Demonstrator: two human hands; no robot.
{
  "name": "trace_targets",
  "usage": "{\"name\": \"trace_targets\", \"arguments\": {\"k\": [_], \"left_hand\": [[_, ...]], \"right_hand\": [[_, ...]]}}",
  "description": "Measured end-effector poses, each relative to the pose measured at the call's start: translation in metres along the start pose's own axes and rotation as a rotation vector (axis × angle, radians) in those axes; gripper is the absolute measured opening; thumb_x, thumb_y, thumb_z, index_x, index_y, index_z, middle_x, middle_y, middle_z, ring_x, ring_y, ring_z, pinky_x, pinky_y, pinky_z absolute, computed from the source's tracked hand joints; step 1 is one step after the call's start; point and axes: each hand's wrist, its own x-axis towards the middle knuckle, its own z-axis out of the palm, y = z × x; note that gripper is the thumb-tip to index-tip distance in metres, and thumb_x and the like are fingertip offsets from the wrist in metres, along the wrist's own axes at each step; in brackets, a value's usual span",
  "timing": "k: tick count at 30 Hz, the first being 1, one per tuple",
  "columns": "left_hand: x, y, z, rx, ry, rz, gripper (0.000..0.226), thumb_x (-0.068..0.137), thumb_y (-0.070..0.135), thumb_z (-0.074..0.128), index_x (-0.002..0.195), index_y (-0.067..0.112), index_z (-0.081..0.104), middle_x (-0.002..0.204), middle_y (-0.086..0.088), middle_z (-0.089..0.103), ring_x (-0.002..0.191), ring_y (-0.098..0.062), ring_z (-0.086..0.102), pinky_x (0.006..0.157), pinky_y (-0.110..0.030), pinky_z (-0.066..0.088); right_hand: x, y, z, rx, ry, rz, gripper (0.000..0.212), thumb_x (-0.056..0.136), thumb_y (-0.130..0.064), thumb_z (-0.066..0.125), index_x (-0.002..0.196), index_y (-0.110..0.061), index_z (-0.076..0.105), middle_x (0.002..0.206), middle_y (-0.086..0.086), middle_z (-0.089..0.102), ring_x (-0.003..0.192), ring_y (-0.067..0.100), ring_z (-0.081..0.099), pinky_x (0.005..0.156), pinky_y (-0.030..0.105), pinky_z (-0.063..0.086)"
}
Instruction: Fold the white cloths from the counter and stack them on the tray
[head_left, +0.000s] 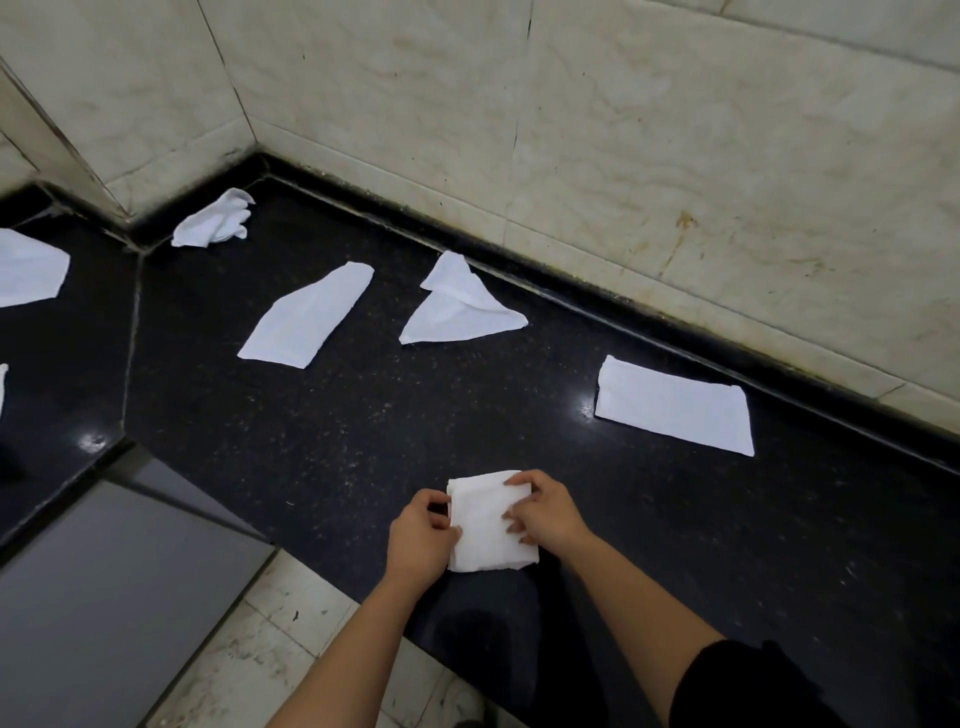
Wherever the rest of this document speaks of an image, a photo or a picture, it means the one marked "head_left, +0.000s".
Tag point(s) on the person's left hand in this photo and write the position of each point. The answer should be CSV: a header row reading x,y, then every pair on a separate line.
x,y
420,547

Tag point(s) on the person's right hand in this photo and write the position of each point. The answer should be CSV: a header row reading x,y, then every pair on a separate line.
x,y
555,517

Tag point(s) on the white terry cloth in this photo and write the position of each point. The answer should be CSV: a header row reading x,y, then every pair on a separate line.
x,y
484,532

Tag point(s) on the group of white cloths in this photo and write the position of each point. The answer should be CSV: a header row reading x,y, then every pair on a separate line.
x,y
675,409

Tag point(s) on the person's right forearm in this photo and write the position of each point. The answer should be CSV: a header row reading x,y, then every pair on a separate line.
x,y
645,622

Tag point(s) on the person's left forearm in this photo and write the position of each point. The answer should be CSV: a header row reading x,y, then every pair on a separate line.
x,y
352,660

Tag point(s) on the grey cabinet door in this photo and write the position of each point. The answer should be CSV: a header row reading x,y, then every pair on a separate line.
x,y
112,600

